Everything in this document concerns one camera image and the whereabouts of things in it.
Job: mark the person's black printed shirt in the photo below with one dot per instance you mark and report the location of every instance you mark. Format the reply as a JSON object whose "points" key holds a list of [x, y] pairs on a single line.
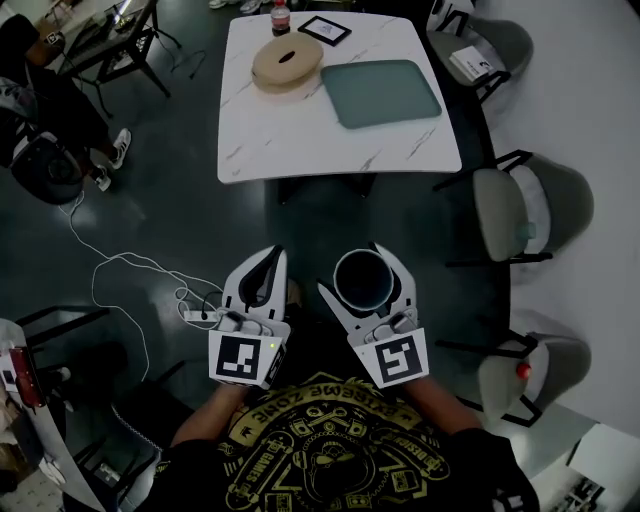
{"points": [[320, 365]]}

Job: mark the person's right forearm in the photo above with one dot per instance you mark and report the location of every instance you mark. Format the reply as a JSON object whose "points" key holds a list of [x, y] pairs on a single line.
{"points": [[440, 405]]}

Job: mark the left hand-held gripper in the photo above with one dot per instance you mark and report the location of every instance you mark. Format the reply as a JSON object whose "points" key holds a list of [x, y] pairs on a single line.
{"points": [[237, 357]]}

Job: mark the black picture frame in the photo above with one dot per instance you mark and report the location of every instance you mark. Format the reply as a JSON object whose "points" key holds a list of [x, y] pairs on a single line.
{"points": [[325, 30]]}

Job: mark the white power strip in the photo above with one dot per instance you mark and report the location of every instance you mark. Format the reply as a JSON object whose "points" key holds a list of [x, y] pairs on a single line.
{"points": [[200, 316]]}

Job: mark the black side table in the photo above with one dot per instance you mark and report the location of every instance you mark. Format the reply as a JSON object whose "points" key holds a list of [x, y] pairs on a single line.
{"points": [[115, 45]]}

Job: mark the black table base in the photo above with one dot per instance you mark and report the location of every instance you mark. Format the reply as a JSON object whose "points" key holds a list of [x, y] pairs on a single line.
{"points": [[325, 185]]}

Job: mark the teal rectangular tray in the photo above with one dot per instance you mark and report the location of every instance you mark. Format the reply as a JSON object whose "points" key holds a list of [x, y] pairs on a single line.
{"points": [[380, 92]]}

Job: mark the red-capped soda bottle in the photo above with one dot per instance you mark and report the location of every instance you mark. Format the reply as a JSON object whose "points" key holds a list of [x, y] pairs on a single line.
{"points": [[280, 20]]}

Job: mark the white printed box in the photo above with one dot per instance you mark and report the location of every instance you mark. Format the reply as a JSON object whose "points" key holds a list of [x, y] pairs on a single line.
{"points": [[470, 64]]}

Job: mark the red box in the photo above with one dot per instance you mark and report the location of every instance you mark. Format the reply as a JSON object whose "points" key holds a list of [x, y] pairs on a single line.
{"points": [[26, 375]]}

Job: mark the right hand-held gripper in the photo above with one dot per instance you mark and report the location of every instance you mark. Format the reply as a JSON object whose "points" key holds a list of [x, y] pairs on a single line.
{"points": [[397, 355]]}

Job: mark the grey upholstered chair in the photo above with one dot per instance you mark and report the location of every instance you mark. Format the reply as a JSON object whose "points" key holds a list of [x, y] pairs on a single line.
{"points": [[480, 42], [495, 215], [560, 370]]}

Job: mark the person's left forearm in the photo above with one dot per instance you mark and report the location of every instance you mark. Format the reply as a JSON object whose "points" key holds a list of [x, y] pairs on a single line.
{"points": [[210, 415]]}

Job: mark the small teal container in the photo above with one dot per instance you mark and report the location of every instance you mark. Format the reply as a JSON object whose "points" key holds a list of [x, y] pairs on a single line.
{"points": [[527, 231]]}

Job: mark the beige round woven box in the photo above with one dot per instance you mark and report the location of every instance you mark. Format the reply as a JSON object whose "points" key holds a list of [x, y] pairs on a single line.
{"points": [[285, 70]]}

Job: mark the small red ball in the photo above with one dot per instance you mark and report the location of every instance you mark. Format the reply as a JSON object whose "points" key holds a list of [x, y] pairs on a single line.
{"points": [[524, 371]]}

